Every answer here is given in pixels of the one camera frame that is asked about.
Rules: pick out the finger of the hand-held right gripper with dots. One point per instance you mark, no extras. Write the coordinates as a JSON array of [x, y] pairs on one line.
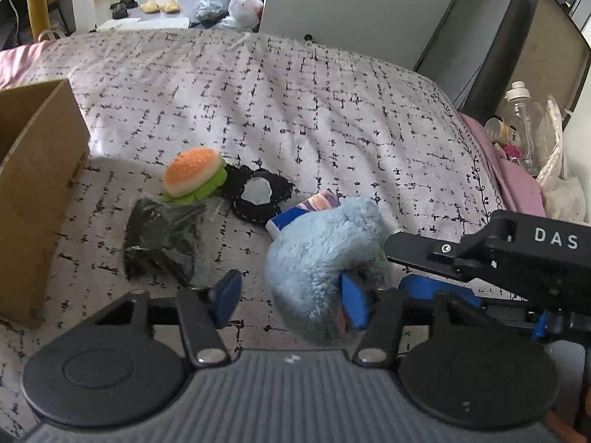
[[415, 249], [429, 286]]

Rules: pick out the pink bed sheet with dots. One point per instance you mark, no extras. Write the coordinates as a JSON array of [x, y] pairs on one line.
[[517, 180]]

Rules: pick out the hamburger plush toy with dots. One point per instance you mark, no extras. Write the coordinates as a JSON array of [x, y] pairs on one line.
[[191, 168]]

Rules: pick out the black cloth in clear bag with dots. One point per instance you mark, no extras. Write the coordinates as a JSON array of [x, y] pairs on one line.
[[157, 240]]

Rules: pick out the large clear plastic bottle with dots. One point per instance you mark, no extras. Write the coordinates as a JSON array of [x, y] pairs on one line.
[[526, 115]]

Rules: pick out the light blue plush toy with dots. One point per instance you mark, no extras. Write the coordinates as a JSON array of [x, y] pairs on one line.
[[314, 258]]

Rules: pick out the white floor mat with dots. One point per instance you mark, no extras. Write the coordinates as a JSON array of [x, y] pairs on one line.
[[143, 24]]

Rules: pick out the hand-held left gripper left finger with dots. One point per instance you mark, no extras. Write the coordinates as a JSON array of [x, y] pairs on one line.
[[227, 296]]

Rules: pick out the grey upright board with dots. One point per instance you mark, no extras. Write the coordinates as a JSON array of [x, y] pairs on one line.
[[351, 4]]

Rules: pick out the beige black-framed panel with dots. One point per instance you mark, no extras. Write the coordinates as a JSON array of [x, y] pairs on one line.
[[549, 46]]

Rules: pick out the blue white tissue packet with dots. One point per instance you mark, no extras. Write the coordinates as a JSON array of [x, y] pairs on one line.
[[295, 214]]

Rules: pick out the small clear labelled bottle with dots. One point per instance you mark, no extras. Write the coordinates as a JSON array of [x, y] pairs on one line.
[[501, 131]]

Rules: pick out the grey plastic bag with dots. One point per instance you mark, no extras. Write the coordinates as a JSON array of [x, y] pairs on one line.
[[214, 2]]

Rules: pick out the black fuzzy pouch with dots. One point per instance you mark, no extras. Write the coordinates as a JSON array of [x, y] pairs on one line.
[[258, 192]]

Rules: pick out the black slipper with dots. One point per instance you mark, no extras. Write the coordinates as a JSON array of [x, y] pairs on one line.
[[119, 10], [128, 2]]

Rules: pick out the knotted white plastic bag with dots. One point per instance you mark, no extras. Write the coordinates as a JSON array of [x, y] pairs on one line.
[[244, 9]]

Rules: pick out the yellow slipper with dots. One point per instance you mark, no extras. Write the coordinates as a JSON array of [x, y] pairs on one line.
[[170, 6], [150, 7]]

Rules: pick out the crumpled white plastic bag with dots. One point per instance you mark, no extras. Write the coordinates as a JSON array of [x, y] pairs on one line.
[[561, 194]]

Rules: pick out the brown cardboard box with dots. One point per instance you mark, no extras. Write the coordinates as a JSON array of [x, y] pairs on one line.
[[37, 194]]

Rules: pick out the wooden chair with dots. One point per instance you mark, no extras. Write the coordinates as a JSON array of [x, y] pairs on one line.
[[38, 4]]

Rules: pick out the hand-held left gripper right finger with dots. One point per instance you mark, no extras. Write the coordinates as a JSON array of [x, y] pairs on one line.
[[356, 303]]

